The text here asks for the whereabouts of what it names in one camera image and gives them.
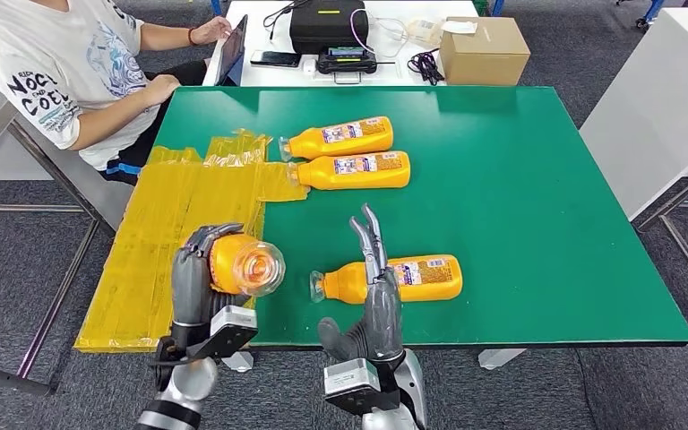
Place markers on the black carry case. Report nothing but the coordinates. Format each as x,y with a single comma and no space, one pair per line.
326,30

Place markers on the clear plastic bag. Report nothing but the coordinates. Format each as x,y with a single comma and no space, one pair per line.
426,31

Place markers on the brown cardboard box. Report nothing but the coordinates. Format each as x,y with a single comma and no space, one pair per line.
486,59

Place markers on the person's left forearm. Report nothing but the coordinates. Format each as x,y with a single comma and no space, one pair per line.
166,37

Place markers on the blue post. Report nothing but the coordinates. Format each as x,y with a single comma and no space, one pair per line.
497,6
216,6

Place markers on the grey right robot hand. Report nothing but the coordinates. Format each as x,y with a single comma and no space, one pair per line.
382,320

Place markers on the person's right forearm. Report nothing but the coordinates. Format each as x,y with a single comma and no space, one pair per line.
106,121

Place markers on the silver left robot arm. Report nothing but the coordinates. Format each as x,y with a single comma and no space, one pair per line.
187,383

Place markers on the white table foot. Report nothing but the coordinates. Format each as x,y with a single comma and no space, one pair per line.
498,358
240,362

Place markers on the blue wheeled frame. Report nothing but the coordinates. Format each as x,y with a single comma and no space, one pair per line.
652,9

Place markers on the white table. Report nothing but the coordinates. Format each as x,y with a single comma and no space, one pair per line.
6,166
658,107
279,76

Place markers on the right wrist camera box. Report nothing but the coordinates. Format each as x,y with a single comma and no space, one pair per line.
356,386

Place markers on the orange detergent bottle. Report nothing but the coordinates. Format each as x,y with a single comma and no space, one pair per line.
231,267
344,145
433,291
368,177

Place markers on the tablet with white cover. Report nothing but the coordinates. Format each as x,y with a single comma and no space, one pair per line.
234,44

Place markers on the person's left hand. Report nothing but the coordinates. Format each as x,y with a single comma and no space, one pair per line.
210,31

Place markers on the small white adapter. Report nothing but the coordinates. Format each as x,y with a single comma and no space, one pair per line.
309,64

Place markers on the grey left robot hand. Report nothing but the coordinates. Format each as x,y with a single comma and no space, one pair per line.
190,285

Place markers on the person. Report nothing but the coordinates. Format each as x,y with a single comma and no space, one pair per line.
53,47

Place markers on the black handheld controller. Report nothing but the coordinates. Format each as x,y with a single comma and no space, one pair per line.
347,61

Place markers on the black smartphone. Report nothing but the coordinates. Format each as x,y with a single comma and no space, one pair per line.
276,58

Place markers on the white paper slip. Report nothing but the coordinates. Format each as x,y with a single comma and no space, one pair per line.
460,26

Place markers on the person's right hand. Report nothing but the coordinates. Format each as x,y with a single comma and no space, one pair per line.
162,91

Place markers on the green crate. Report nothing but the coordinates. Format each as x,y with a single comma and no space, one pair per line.
481,6

